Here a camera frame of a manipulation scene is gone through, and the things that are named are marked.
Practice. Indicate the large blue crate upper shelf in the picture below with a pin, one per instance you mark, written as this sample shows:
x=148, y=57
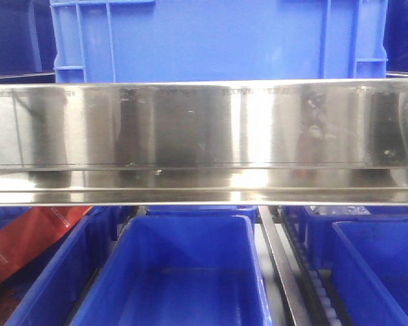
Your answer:
x=183, y=41

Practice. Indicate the stainless steel shelf rail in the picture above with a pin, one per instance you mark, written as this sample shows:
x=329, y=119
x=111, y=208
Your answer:
x=317, y=141

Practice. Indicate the steel divider rail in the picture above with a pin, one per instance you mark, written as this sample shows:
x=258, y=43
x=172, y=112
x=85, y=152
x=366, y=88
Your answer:
x=292, y=299

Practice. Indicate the blue bin lower centre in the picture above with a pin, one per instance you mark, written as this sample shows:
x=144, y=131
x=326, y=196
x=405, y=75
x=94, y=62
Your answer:
x=180, y=271

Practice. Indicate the blue bin lower left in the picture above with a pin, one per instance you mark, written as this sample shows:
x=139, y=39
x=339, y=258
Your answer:
x=46, y=290

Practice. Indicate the blue bin lower right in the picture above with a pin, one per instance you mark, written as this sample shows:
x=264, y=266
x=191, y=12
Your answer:
x=370, y=271

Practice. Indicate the red packet in bin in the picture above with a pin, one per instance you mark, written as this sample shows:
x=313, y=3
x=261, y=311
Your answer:
x=30, y=234

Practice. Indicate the white roller track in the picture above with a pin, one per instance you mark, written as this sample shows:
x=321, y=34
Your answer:
x=294, y=221

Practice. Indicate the blue bin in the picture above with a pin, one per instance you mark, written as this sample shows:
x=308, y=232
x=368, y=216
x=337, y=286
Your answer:
x=180, y=271
x=46, y=290
x=370, y=271

